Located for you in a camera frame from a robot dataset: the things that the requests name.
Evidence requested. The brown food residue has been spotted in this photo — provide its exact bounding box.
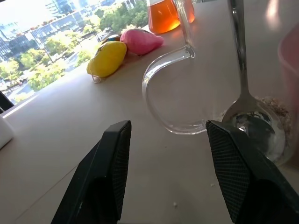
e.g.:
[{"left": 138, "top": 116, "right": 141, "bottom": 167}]
[{"left": 256, "top": 96, "right": 293, "bottom": 140}]

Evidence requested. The glass flask with orange liquid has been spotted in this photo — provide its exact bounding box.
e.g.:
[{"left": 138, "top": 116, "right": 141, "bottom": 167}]
[{"left": 146, "top": 0, "right": 196, "bottom": 35}]

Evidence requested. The pink bowl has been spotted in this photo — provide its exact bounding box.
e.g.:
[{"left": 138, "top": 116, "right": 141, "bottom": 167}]
[{"left": 277, "top": 22, "right": 299, "bottom": 164}]

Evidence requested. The pink plush toy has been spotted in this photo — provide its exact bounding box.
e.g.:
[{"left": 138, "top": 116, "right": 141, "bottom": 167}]
[{"left": 119, "top": 28, "right": 165, "bottom": 56}]

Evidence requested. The white plastic bin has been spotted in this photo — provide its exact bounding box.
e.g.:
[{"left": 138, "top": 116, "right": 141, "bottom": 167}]
[{"left": 0, "top": 114, "right": 15, "bottom": 150}]

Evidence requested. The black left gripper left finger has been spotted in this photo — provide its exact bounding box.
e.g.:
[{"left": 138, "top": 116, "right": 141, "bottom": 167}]
[{"left": 50, "top": 119, "right": 132, "bottom": 224}]

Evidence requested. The black window frame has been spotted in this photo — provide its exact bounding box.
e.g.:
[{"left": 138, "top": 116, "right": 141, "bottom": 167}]
[{"left": 0, "top": 90, "right": 15, "bottom": 114}]

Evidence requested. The metal spoon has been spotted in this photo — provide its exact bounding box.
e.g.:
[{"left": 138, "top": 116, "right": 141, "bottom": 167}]
[{"left": 220, "top": 0, "right": 277, "bottom": 141}]

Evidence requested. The yellow plush toy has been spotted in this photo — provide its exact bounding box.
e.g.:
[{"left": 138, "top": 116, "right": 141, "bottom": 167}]
[{"left": 86, "top": 41, "right": 128, "bottom": 84}]

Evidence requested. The clear glass cup with handle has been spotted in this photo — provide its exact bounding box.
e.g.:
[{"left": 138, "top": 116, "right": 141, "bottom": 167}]
[{"left": 142, "top": 0, "right": 295, "bottom": 167}]

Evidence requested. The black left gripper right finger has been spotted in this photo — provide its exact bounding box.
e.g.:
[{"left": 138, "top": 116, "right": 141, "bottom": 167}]
[{"left": 205, "top": 119, "right": 299, "bottom": 224}]

